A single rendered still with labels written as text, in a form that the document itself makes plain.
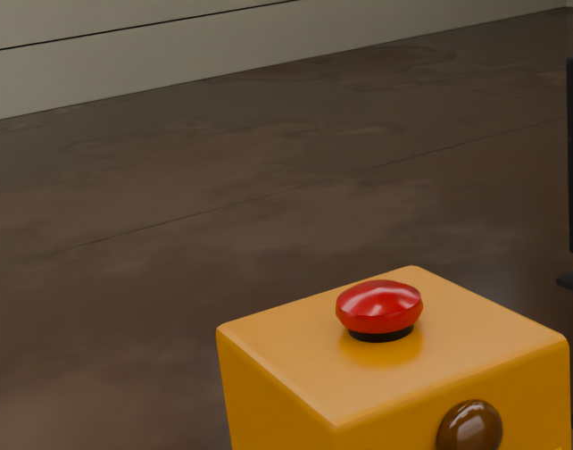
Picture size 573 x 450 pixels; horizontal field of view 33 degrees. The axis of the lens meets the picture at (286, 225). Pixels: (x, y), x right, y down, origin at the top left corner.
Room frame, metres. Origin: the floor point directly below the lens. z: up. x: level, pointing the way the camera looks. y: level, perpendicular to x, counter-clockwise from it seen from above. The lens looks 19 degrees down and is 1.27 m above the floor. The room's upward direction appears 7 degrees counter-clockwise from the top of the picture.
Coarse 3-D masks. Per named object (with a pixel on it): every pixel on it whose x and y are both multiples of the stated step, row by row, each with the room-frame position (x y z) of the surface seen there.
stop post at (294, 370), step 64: (256, 320) 0.42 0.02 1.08; (320, 320) 0.41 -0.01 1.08; (448, 320) 0.40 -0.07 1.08; (512, 320) 0.39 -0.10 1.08; (256, 384) 0.38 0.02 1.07; (320, 384) 0.35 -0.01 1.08; (384, 384) 0.34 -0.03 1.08; (448, 384) 0.34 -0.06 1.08; (512, 384) 0.35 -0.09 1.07; (256, 448) 0.39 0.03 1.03; (320, 448) 0.33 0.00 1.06; (384, 448) 0.32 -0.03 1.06; (512, 448) 0.35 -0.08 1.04
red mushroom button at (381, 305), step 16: (352, 288) 0.40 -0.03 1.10; (368, 288) 0.40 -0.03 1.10; (384, 288) 0.39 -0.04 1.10; (400, 288) 0.39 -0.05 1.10; (416, 288) 0.40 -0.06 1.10; (336, 304) 0.39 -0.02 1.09; (352, 304) 0.39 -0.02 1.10; (368, 304) 0.38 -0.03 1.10; (384, 304) 0.38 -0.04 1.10; (400, 304) 0.38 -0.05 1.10; (416, 304) 0.38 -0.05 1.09; (352, 320) 0.38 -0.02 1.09; (368, 320) 0.38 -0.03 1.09; (384, 320) 0.38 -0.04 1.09; (400, 320) 0.38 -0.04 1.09; (416, 320) 0.38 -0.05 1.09
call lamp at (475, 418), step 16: (480, 400) 0.34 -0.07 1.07; (448, 416) 0.33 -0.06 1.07; (464, 416) 0.33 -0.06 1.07; (480, 416) 0.33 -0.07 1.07; (496, 416) 0.34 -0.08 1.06; (448, 432) 0.33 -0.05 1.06; (464, 432) 0.33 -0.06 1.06; (480, 432) 0.33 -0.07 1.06; (496, 432) 0.34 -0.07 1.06; (448, 448) 0.33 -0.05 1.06; (464, 448) 0.33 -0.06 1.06; (480, 448) 0.33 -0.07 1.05; (496, 448) 0.34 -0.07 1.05
